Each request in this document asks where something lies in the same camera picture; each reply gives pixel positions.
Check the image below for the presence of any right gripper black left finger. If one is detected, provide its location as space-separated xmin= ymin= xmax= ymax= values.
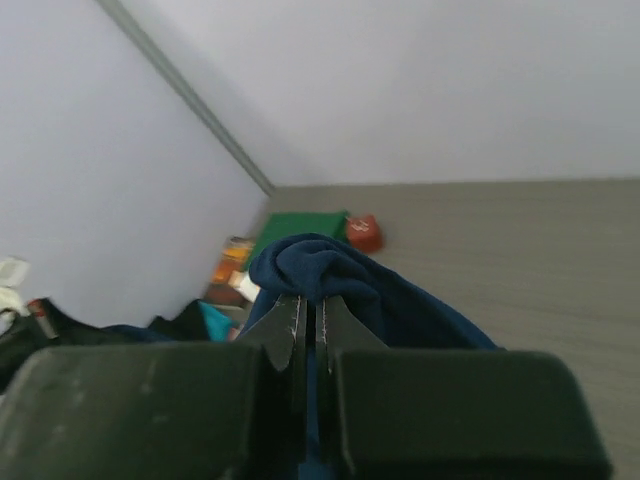
xmin=1 ymin=297 xmax=306 ymax=479

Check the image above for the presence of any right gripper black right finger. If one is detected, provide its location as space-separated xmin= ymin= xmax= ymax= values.
xmin=315 ymin=297 xmax=614 ymax=479

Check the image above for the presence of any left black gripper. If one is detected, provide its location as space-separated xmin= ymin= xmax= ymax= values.
xmin=0 ymin=296 xmax=146 ymax=396

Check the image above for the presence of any navy blue t-shirt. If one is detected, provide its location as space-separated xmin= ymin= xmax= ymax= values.
xmin=236 ymin=233 xmax=495 ymax=479

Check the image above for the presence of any red cube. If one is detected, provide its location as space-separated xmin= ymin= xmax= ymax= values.
xmin=346 ymin=214 xmax=384 ymax=254

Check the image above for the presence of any teal t-shirt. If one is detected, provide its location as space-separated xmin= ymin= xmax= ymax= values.
xmin=198 ymin=302 xmax=240 ymax=342

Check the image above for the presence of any black crumpled t-shirt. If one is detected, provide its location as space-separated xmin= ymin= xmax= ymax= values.
xmin=148 ymin=300 xmax=210 ymax=341

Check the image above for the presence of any white folded t-shirt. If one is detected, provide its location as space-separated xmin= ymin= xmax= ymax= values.
xmin=229 ymin=271 xmax=260 ymax=303

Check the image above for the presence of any brown cover book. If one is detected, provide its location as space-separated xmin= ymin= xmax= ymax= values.
xmin=204 ymin=236 xmax=254 ymax=309

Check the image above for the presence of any green folded t-shirt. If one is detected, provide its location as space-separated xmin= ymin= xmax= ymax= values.
xmin=245 ymin=210 xmax=349 ymax=267

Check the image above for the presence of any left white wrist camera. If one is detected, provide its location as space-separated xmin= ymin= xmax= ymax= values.
xmin=0 ymin=255 xmax=32 ymax=321

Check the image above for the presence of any left aluminium frame post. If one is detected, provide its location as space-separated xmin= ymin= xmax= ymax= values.
xmin=97 ymin=0 xmax=275 ymax=196

